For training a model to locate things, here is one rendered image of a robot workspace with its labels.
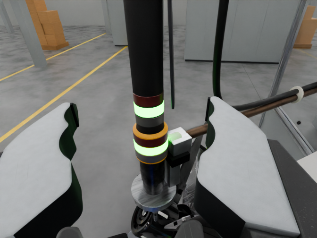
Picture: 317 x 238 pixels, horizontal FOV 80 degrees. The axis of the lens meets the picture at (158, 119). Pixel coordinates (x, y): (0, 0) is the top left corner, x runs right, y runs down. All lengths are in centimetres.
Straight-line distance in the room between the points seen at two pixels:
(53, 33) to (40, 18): 55
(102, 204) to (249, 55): 515
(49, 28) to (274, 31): 713
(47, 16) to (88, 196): 695
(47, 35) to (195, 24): 533
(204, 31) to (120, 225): 494
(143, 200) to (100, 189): 193
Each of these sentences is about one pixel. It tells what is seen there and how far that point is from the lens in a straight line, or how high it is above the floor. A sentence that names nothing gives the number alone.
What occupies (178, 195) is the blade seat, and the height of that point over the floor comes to 121.
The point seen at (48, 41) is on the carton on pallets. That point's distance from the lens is 854.
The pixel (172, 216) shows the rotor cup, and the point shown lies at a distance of 55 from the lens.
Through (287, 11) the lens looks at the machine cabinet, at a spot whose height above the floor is 125.
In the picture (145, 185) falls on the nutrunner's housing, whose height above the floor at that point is 148.
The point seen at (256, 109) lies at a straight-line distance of 36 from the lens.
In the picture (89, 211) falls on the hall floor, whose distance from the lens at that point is 211.
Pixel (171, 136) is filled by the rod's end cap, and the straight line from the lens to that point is 26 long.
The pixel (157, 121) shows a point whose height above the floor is 160.
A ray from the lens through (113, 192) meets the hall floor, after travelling 216.
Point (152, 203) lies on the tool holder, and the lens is 30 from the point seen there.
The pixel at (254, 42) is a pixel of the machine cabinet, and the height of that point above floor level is 56.
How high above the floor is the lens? 172
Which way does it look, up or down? 34 degrees down
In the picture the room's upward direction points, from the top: 2 degrees counter-clockwise
